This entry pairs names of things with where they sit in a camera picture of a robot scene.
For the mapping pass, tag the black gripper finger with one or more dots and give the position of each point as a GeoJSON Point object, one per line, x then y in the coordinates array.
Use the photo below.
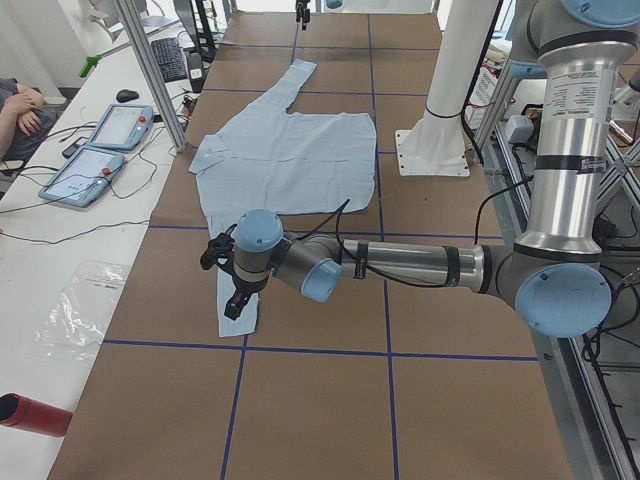
{"type": "Point", "coordinates": [302, 13]}

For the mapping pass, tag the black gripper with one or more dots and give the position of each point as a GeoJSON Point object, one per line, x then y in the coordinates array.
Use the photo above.
{"type": "Point", "coordinates": [243, 290]}

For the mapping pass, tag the light blue button shirt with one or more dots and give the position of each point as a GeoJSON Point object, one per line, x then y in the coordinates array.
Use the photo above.
{"type": "Point", "coordinates": [265, 163]}

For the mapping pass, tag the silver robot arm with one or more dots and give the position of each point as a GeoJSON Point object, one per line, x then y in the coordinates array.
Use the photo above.
{"type": "Point", "coordinates": [550, 275]}

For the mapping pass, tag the black computer keyboard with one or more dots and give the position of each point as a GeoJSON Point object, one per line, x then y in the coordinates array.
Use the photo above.
{"type": "Point", "coordinates": [170, 59]}

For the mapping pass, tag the clear plastic bag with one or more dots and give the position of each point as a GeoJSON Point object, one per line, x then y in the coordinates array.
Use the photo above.
{"type": "Point", "coordinates": [76, 325]}

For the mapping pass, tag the near blue teach pendant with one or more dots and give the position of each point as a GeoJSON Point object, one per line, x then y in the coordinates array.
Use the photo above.
{"type": "Point", "coordinates": [83, 178]}

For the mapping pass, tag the blue teach pendant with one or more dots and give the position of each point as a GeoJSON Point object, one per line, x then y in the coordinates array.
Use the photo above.
{"type": "Point", "coordinates": [122, 127]}
{"type": "Point", "coordinates": [83, 178]}

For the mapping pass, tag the black computer mouse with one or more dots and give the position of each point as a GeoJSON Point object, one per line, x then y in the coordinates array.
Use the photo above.
{"type": "Point", "coordinates": [126, 95]}

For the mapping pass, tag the far blue teach pendant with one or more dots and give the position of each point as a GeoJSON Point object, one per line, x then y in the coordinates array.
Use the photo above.
{"type": "Point", "coordinates": [122, 127]}

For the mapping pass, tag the red cylinder bottle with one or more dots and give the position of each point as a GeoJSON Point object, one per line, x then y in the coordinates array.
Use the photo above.
{"type": "Point", "coordinates": [30, 415]}

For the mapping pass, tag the seated person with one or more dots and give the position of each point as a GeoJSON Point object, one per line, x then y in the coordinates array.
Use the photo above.
{"type": "Point", "coordinates": [25, 123]}

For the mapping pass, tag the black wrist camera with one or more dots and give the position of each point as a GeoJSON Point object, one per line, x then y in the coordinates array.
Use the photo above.
{"type": "Point", "coordinates": [219, 252]}

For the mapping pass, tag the grey aluminium frame post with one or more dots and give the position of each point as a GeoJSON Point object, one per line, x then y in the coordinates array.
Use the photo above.
{"type": "Point", "coordinates": [131, 21]}

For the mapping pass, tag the white camera column base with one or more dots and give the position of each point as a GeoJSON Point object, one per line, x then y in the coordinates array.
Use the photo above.
{"type": "Point", "coordinates": [435, 146]}

